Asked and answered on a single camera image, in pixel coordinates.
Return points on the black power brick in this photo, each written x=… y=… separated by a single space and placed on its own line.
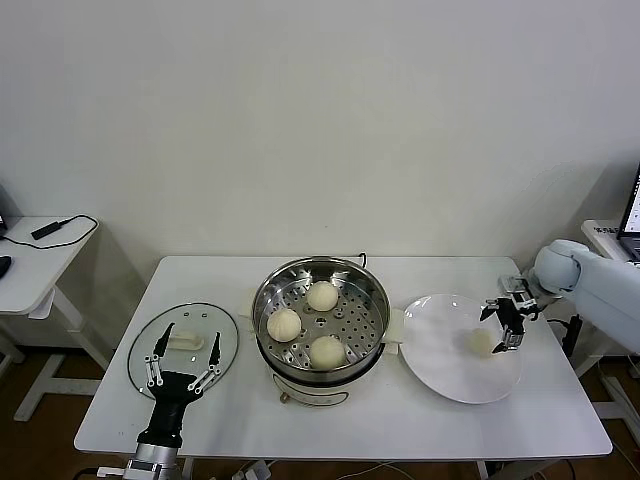
x=47 y=230

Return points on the stainless steel steamer pot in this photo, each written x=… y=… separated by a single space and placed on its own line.
x=360 y=330

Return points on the black computer mouse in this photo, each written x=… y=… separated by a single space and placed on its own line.
x=4 y=265

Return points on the white round plate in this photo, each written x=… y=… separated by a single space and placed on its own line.
x=435 y=350

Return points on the white electric cooker base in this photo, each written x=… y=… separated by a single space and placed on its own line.
x=320 y=395

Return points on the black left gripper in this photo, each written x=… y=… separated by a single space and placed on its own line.
x=167 y=400

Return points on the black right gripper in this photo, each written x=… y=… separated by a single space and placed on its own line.
x=510 y=315

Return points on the white power strip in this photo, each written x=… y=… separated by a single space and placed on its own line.
x=255 y=470

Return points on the round glass lid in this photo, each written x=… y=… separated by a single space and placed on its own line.
x=210 y=320

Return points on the open laptop lit screen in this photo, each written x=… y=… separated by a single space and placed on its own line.
x=634 y=210

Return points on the black power adapter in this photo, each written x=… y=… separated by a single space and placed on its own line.
x=574 y=335

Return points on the white steamed baozi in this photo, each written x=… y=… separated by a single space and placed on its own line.
x=477 y=344
x=284 y=325
x=321 y=295
x=327 y=352

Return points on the dark monitor edge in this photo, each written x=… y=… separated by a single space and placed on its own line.
x=2 y=210

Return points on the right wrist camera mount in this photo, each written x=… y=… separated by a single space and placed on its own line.
x=515 y=287

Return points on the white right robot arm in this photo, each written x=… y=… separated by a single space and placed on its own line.
x=600 y=295

